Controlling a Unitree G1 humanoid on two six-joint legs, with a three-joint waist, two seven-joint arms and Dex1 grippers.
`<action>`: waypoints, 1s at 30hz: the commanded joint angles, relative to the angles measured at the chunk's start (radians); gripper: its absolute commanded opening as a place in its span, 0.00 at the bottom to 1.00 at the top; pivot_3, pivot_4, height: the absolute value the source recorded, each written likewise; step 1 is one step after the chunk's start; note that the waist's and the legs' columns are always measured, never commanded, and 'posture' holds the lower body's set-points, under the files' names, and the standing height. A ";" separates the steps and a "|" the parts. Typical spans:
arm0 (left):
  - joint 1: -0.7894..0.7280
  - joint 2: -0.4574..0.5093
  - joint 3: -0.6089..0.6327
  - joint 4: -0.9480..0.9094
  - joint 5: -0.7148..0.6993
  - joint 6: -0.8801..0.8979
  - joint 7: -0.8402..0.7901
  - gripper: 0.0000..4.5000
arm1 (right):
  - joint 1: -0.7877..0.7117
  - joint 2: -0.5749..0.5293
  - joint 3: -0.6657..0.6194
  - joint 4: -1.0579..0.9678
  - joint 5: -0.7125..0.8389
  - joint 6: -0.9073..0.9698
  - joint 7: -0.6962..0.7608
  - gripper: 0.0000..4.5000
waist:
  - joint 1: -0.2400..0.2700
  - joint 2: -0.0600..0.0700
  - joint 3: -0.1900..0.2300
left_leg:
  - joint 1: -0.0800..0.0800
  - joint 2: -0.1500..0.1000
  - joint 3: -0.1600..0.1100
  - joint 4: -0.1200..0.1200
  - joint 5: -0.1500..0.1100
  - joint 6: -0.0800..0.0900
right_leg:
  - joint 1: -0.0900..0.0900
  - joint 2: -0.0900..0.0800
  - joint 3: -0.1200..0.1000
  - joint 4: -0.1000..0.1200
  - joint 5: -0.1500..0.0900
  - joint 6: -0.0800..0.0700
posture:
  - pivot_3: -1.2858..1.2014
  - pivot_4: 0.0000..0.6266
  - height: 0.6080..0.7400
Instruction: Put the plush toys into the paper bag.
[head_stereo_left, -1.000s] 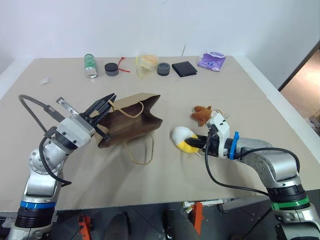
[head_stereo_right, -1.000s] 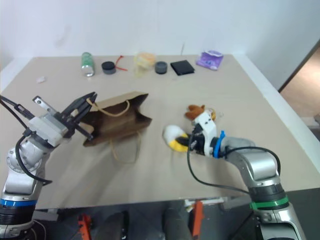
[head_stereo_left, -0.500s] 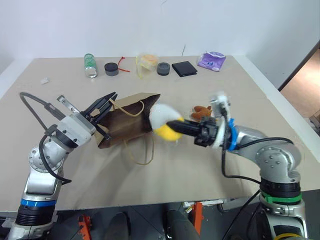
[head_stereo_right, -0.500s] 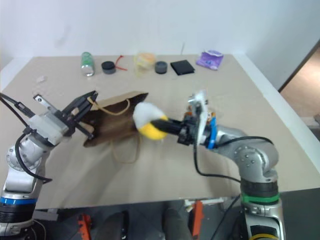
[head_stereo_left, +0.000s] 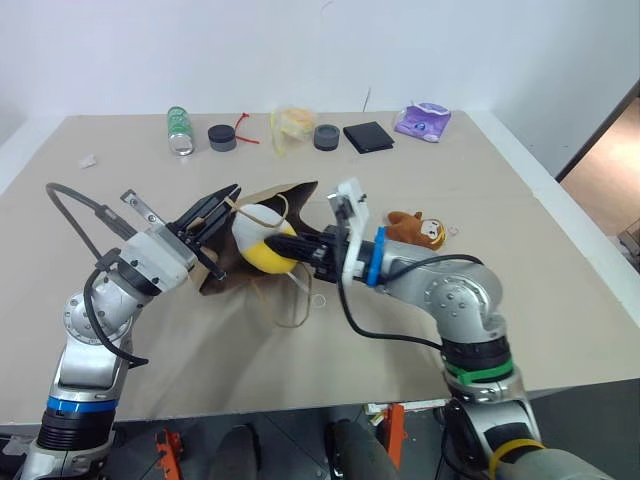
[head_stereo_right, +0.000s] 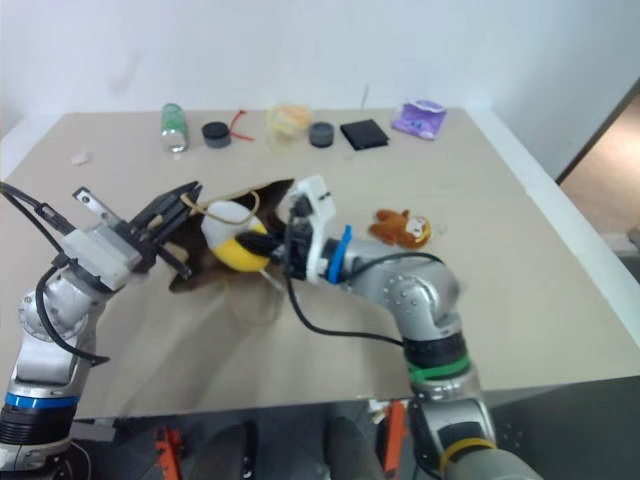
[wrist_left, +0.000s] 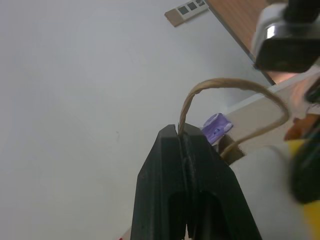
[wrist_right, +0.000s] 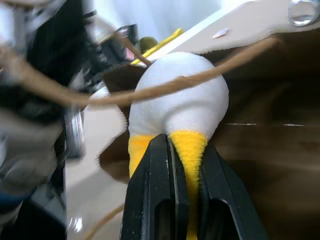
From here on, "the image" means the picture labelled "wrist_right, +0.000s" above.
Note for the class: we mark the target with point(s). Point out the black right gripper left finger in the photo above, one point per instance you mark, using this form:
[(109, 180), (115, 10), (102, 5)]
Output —
[(152, 190)]

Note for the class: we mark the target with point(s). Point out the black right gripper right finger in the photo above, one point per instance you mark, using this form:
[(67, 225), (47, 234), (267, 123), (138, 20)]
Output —
[(225, 195)]

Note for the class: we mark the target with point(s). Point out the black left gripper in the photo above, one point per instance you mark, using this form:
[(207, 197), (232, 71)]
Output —
[(60, 42)]

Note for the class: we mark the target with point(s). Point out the white and yellow plush toy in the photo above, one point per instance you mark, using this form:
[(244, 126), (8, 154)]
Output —
[(180, 95)]

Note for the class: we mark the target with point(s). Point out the brown paper bag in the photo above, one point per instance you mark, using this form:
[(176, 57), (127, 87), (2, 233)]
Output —
[(275, 162)]

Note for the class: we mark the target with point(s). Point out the green plush toy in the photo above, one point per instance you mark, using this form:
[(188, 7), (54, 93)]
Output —
[(147, 43)]

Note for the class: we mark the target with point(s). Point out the small pink paper scrap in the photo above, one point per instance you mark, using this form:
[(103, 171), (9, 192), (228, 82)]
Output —
[(220, 33)]

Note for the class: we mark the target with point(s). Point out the clear round glass jar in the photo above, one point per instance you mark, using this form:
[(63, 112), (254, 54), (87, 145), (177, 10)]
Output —
[(302, 11)]

